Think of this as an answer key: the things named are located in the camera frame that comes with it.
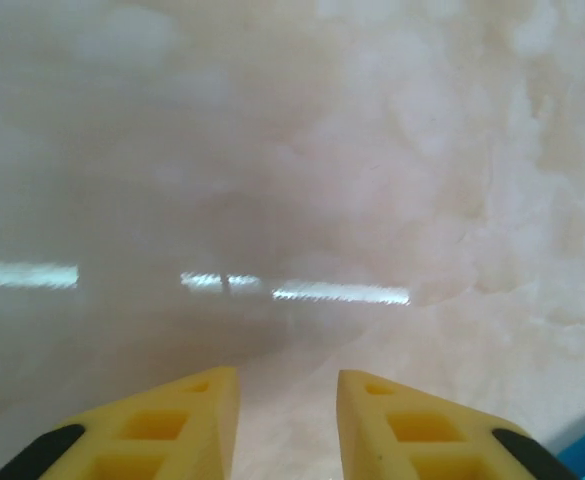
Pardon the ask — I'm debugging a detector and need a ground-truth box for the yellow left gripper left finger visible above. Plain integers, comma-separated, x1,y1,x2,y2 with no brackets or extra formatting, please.
0,365,242,480

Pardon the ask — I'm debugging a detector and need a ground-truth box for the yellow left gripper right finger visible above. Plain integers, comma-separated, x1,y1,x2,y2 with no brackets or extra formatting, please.
336,368,582,480

